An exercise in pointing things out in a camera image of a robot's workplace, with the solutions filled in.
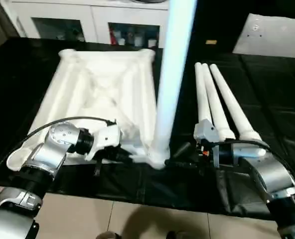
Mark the white plastic table leg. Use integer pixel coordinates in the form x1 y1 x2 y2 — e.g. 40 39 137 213
194 62 213 125
201 63 235 140
148 0 197 170
209 64 262 144

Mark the white plastic table top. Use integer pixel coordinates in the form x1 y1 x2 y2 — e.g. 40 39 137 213
6 48 173 171

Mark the black work mat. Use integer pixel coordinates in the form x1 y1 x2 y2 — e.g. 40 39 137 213
0 37 295 221

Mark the dark cabinet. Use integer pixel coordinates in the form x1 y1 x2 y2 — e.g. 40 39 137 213
159 0 250 54

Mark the white board with round fitting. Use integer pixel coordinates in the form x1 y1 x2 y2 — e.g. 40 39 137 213
232 13 295 60

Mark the white glass-door cabinet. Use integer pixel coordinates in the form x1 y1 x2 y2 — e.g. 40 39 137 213
11 0 169 49

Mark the grey-brown curtain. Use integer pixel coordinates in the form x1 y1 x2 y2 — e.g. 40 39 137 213
0 0 21 54

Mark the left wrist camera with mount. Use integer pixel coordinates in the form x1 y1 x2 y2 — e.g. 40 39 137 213
85 123 123 161

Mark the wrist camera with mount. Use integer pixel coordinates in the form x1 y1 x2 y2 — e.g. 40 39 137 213
85 123 123 161
193 119 219 167

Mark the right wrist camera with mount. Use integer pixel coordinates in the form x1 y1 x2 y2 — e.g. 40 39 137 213
193 119 219 167

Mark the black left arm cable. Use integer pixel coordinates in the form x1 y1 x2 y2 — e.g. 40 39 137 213
0 116 118 186

